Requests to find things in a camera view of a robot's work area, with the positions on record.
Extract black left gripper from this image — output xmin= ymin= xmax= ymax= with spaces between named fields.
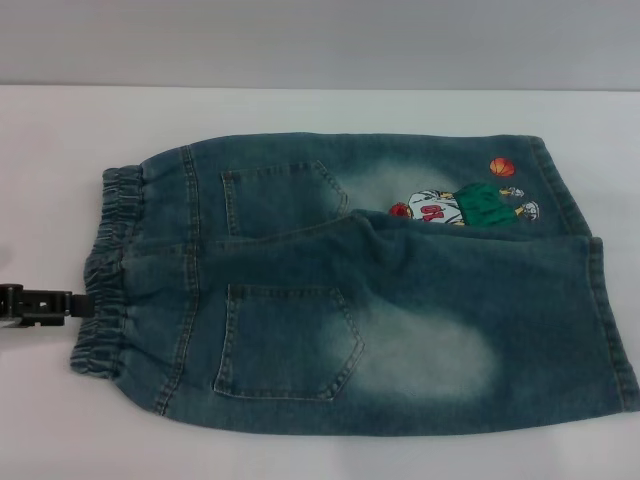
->
xmin=0 ymin=282 xmax=96 ymax=332

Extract blue denim shorts with cartoon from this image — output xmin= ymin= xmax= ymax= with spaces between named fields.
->
xmin=68 ymin=132 xmax=640 ymax=430

